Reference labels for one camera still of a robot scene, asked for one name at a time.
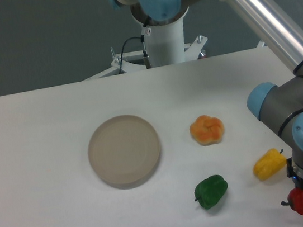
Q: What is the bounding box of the red bell pepper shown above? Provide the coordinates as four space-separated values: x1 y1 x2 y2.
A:
281 187 303 215

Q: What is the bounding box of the yellow bell pepper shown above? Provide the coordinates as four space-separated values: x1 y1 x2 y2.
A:
253 148 287 181

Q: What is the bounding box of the green bell pepper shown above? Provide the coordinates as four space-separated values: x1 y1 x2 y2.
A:
194 175 228 210

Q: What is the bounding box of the braided bread roll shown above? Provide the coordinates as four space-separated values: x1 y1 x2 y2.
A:
189 115 225 145

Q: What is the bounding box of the beige round plate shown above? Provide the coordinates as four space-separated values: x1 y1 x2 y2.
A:
88 115 161 189

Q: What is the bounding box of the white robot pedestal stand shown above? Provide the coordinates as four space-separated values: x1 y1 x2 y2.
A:
92 10 266 79

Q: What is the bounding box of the black cable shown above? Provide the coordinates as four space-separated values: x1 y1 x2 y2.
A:
111 15 158 75

